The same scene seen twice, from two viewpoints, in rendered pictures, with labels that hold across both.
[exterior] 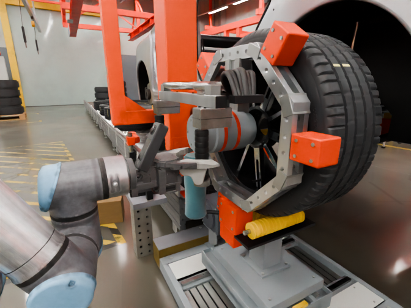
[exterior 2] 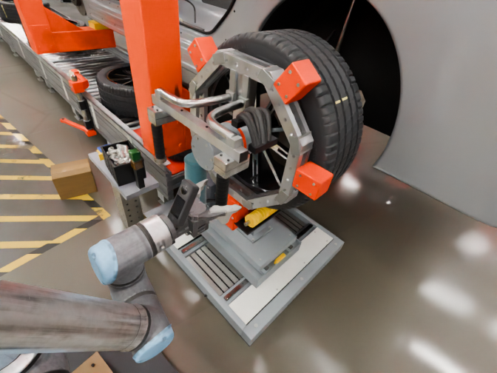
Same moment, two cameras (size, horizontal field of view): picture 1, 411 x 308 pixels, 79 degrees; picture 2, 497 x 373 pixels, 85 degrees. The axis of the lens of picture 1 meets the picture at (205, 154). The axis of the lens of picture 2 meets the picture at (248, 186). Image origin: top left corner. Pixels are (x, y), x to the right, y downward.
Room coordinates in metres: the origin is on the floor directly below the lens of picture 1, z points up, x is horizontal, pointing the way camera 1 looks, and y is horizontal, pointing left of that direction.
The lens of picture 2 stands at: (0.06, 0.16, 1.35)
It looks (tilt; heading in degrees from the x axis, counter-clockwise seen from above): 40 degrees down; 338
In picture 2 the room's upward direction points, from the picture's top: 8 degrees clockwise
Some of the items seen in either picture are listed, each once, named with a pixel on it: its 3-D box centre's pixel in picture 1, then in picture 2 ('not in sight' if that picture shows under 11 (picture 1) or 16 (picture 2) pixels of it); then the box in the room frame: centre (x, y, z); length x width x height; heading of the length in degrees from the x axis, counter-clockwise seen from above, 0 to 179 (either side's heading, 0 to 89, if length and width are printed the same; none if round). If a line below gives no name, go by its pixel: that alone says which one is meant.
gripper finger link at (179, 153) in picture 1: (180, 159); (199, 192); (0.65, 0.07, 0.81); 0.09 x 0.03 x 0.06; 154
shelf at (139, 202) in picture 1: (139, 188); (122, 169); (1.30, 0.37, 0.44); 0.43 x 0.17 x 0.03; 28
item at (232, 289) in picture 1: (259, 275); (247, 235); (0.98, -0.26, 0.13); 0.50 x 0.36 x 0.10; 28
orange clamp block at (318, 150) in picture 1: (314, 148); (311, 180); (0.60, -0.27, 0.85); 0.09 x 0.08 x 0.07; 28
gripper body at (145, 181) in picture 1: (153, 173); (184, 220); (0.56, 0.12, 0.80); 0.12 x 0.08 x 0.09; 118
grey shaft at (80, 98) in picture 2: (132, 157); (83, 107); (2.36, 0.72, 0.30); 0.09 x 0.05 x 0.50; 28
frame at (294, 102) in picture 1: (238, 129); (240, 137); (0.88, -0.12, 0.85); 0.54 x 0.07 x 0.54; 28
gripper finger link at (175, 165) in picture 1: (179, 164); (208, 212); (0.55, 0.06, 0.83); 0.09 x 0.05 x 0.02; 82
